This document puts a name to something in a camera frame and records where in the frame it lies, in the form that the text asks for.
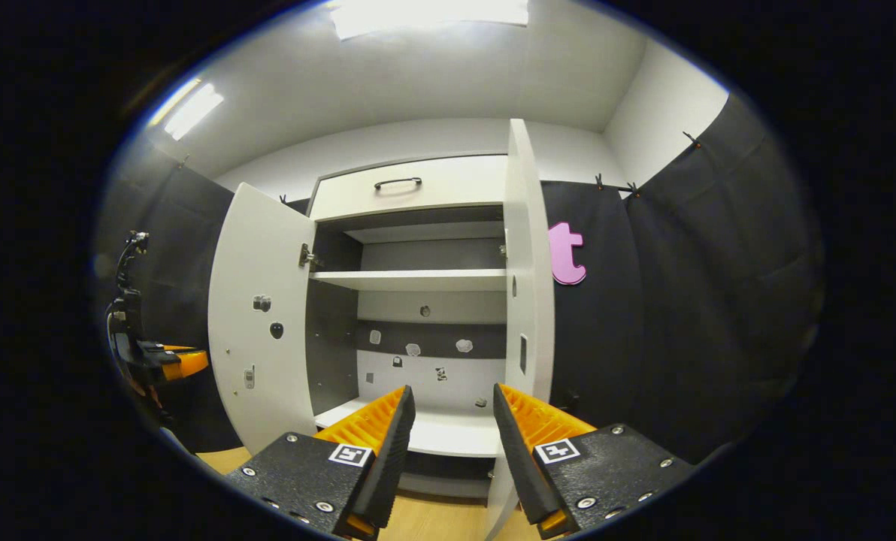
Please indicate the white cabinet drawer front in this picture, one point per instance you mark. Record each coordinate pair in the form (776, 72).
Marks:
(448, 184)

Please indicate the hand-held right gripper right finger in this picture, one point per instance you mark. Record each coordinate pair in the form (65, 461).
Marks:
(523, 473)

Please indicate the long ceiling light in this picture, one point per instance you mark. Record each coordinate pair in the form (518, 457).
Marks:
(192, 111)
(425, 15)

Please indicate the black backdrop cloth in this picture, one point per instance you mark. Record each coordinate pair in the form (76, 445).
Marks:
(681, 300)

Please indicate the white cabinet door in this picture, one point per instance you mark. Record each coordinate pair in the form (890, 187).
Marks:
(527, 293)
(260, 248)

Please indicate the white double-door shoe cabinet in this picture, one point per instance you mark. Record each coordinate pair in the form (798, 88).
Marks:
(418, 280)

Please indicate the metal left door hinge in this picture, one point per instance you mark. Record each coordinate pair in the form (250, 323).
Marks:
(309, 258)

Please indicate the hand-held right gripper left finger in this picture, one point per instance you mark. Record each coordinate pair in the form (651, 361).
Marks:
(392, 466)

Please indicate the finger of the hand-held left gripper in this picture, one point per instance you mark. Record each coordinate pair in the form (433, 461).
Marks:
(185, 363)

